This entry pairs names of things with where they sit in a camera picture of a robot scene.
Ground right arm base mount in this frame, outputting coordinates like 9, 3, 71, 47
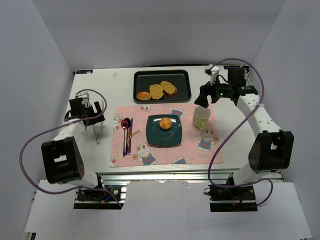
203, 184, 258, 213

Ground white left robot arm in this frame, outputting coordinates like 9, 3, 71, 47
41, 97, 105, 188

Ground glazed oval bread bun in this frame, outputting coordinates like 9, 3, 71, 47
136, 91, 152, 101

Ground stainless steel tongs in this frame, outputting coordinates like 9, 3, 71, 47
93, 122, 103, 145

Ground pink bunny placemat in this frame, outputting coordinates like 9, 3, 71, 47
109, 103, 220, 168

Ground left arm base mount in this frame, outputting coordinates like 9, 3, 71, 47
73, 175, 129, 210

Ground pale green mug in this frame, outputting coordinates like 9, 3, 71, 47
192, 106, 211, 130

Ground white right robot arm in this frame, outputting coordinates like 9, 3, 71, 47
195, 64, 294, 187

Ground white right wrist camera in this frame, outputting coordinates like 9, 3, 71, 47
204, 64, 220, 85

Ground dark teal square plate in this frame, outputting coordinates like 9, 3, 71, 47
146, 114, 182, 147

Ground herb toast slice left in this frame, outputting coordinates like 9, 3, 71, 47
149, 84, 164, 100

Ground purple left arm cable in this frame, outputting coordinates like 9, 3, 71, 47
19, 89, 123, 210

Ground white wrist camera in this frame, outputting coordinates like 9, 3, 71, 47
204, 64, 220, 85
75, 91, 91, 107

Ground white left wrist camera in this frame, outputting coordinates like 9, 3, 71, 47
75, 91, 91, 107

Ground small round bread roll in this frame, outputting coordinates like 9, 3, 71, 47
159, 117, 172, 130

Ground black baking tray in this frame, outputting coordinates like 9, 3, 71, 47
133, 69, 192, 104

